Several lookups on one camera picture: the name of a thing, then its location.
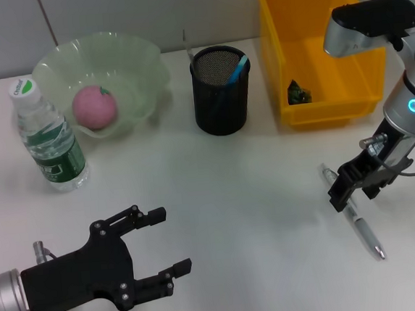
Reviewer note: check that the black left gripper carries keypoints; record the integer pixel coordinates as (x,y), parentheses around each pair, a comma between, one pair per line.
(80,276)

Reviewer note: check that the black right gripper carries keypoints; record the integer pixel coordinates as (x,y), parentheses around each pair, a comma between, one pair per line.
(392,146)

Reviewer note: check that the silver ballpoint pen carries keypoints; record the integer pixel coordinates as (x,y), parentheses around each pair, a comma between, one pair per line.
(367,236)

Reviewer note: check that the green plastic wrapper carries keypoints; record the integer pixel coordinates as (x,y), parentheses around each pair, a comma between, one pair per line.
(298,94)

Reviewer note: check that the clear green-label water bottle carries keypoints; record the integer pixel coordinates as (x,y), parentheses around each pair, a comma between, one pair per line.
(54,154)

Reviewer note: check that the pink peach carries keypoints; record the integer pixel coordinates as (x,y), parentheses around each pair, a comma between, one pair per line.
(92,109)

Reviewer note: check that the blue sheathed scissors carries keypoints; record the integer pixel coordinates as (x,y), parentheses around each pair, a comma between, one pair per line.
(238,71)

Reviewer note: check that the clear plastic ruler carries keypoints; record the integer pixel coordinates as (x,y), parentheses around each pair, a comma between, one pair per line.
(188,48)

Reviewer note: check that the black mesh pen holder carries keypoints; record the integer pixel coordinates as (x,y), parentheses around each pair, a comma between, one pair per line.
(222,118)

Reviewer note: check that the translucent green fruit bowl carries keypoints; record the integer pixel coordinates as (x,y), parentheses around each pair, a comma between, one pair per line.
(128,78)

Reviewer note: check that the yellow plastic bin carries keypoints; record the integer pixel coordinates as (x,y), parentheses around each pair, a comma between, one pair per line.
(303,45)

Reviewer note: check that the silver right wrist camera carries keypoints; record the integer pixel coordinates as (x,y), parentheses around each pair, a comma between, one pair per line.
(370,17)

